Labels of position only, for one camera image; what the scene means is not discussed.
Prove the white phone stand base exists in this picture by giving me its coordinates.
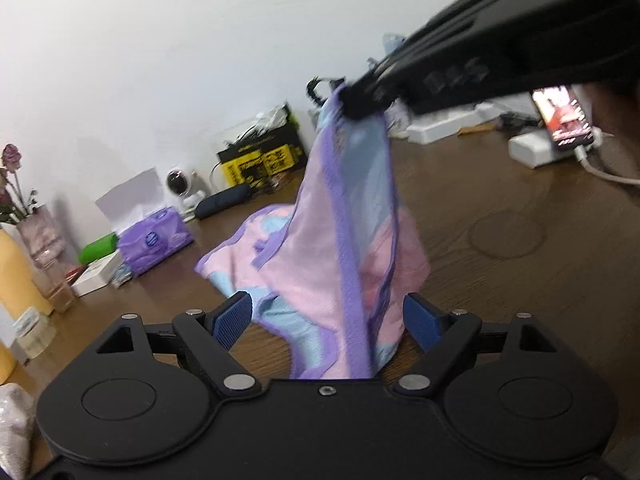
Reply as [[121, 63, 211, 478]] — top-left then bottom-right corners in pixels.
[[508, 130, 576, 169]]

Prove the green tube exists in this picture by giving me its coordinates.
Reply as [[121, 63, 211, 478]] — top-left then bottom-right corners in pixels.
[[78, 233, 118, 266]]

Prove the smartphone on stand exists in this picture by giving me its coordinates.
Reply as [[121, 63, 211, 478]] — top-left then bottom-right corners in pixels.
[[530, 86, 594, 151]]

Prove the pink blue purple mesh vest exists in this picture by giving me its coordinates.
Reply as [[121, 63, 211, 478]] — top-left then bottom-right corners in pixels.
[[195, 94, 430, 380]]

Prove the white security camera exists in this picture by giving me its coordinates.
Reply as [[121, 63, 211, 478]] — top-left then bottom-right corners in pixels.
[[165, 167, 209, 222]]

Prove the dark navy pouch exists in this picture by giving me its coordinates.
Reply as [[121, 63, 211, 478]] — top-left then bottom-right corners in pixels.
[[194, 183, 253, 220]]

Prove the black strap on container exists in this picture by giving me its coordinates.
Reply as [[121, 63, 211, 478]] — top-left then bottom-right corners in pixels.
[[305, 75, 347, 109]]

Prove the white power strip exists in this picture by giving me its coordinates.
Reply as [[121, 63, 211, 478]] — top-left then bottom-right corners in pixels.
[[406, 102, 539, 146]]

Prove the glass vase with flowers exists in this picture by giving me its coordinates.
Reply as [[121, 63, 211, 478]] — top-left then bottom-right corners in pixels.
[[1, 143, 75, 312]]

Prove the white plastic bag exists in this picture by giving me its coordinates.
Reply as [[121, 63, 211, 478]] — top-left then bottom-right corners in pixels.
[[0, 382, 35, 480]]

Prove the white flat box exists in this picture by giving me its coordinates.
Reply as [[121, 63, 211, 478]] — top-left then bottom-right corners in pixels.
[[72, 250, 124, 297]]

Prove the yellow black cardboard box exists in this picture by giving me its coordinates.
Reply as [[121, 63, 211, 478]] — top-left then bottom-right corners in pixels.
[[217, 102, 308, 188]]

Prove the purple tissue pack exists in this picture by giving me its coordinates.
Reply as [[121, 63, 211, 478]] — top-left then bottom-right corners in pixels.
[[117, 207, 194, 278]]

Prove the yellow thermos jug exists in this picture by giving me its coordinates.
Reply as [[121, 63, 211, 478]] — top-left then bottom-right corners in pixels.
[[0, 228, 56, 380]]

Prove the blue water bottle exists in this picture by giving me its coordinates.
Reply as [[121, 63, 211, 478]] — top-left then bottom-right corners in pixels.
[[367, 32, 406, 68]]

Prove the white charger cable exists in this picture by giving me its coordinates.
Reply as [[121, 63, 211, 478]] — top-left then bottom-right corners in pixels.
[[574, 146, 640, 188]]

